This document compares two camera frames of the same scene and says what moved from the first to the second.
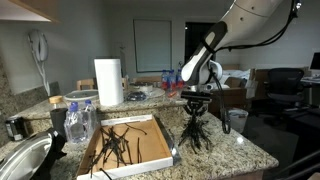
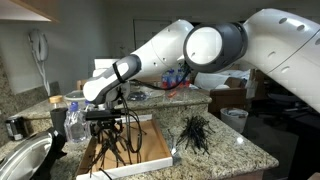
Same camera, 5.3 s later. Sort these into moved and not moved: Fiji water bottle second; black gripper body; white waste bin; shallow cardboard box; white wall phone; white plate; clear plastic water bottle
Moved: black gripper body
Not moved: white waste bin; clear plastic water bottle; shallow cardboard box; Fiji water bottle second; white wall phone; white plate
